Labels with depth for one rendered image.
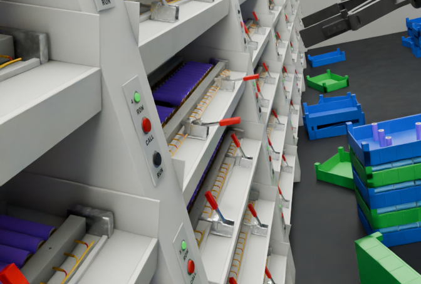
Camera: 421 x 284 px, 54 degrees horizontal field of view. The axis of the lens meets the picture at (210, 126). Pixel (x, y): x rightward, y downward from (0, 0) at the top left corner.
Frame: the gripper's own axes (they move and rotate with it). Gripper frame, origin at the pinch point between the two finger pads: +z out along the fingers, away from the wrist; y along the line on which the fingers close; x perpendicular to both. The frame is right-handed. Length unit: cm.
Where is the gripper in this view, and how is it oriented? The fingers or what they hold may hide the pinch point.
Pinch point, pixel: (309, 29)
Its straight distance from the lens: 76.6
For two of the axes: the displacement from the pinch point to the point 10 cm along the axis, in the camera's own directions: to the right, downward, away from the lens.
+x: -4.3, -8.7, -2.6
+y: 2.2, -3.8, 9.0
